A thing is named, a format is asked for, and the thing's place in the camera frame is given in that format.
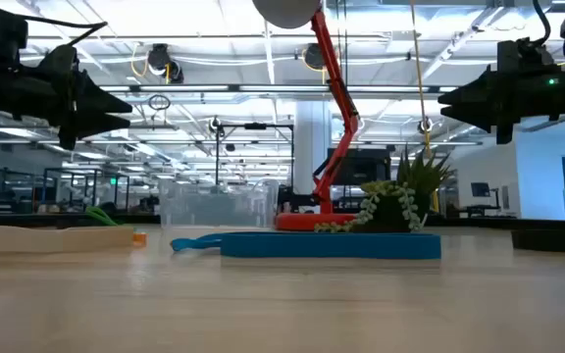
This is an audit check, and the yellow hanging cable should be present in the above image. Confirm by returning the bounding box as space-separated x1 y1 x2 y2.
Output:
408 0 440 213

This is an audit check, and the white pillar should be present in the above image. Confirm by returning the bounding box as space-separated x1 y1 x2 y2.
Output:
292 100 333 197

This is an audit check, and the small monitor on stand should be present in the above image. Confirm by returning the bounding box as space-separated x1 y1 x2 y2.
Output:
470 181 500 213

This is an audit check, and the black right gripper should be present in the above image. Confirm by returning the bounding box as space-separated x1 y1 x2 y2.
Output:
437 66 565 145

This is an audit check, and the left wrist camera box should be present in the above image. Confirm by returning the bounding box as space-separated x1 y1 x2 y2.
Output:
36 44 78 75

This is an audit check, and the red desk lamp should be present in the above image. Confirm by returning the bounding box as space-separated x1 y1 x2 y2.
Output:
251 0 362 232

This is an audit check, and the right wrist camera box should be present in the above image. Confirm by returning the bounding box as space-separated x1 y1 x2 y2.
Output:
496 37 556 75

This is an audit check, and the black metal frame stand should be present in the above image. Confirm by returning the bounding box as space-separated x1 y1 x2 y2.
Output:
215 122 295 197

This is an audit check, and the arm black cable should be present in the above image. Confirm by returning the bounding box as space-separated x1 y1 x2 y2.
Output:
20 14 109 48
531 0 552 48

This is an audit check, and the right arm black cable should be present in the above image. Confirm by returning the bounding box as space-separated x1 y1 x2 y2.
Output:
531 0 552 48

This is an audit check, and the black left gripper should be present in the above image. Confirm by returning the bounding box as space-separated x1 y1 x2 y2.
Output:
0 67 134 151

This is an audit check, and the black monitor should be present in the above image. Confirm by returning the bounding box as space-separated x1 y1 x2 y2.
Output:
329 147 392 186

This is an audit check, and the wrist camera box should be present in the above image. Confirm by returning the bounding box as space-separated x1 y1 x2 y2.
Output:
496 37 556 75
36 44 78 75

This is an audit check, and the black cage frame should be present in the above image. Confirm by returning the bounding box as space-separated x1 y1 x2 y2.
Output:
41 168 130 213

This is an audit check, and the blue plastic utensil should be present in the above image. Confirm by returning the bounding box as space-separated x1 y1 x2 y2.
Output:
170 232 224 253

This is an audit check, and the clear plastic bin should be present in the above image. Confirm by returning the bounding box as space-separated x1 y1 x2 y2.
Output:
158 178 280 229

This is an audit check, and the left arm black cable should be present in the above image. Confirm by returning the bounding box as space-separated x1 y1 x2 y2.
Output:
20 14 109 48

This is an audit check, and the beige wooden board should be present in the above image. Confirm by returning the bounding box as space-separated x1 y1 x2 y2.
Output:
0 224 135 254

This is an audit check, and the green rubber band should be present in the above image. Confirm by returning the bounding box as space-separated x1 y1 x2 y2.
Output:
84 205 120 227

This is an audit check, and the ceiling cable reel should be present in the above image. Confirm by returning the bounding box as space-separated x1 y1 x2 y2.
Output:
146 42 185 84
303 42 328 71

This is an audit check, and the potted succulent plant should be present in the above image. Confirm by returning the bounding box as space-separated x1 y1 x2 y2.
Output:
314 144 455 234

